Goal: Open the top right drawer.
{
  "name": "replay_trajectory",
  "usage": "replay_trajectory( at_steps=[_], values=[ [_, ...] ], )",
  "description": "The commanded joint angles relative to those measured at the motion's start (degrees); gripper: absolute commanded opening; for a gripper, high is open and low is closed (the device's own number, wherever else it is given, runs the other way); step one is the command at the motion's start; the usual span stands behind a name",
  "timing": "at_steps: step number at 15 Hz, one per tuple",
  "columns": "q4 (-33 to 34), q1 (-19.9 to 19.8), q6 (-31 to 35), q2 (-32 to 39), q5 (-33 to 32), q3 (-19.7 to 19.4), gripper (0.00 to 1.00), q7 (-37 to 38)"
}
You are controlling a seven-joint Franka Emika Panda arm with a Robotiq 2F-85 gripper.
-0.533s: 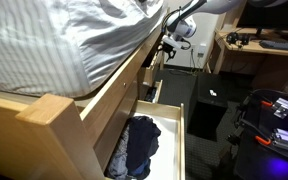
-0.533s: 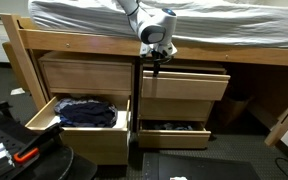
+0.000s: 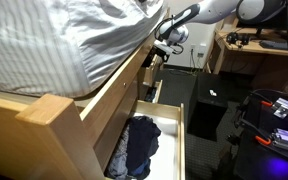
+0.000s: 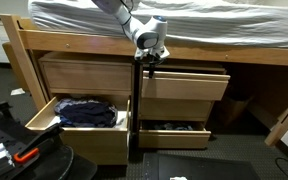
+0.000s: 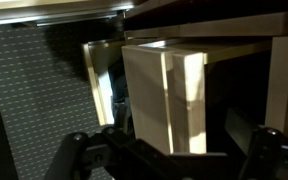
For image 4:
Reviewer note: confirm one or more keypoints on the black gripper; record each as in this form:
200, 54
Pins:
152, 60

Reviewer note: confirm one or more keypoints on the shallow light wooden drawer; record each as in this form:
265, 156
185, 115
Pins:
184, 88

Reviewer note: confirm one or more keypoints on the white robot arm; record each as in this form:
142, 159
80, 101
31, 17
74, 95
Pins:
144, 36

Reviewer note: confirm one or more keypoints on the medium wooden drawer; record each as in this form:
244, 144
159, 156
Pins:
174, 108

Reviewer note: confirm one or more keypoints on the low wooden drawer with clothes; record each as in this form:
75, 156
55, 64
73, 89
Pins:
174, 140

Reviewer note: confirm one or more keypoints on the large wooden drawer with clothes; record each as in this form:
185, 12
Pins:
94, 146

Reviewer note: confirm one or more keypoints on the small dark clothes heap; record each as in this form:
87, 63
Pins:
174, 127

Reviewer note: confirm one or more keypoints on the dark navy clothes pile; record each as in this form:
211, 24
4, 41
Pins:
87, 115

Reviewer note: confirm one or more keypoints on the mattress with grey sheet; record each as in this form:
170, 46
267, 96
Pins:
217, 23

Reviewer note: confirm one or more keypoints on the brown box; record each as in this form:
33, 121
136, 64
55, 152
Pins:
232, 110

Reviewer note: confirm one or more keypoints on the black box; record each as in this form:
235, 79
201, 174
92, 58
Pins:
200, 168

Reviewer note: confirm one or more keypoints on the white crumpled paper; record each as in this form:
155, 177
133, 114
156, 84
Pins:
178, 178

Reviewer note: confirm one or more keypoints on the black round plate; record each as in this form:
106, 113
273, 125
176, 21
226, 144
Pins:
67, 166

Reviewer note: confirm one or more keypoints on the white paper sheet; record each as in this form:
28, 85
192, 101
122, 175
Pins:
17, 92

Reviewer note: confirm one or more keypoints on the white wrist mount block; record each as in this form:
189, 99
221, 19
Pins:
160, 52

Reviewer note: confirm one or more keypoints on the wooden bed frame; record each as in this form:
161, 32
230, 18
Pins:
84, 43

